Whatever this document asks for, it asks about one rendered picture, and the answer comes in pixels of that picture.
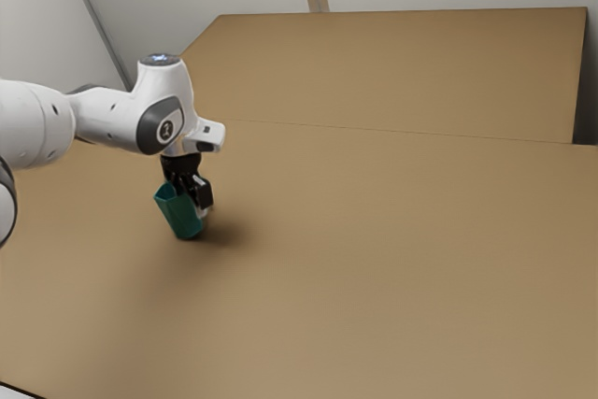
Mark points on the teal faceted mug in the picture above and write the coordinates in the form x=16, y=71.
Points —
x=180, y=214

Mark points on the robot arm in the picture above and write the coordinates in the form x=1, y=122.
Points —
x=93, y=114

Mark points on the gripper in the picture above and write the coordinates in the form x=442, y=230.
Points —
x=180, y=166

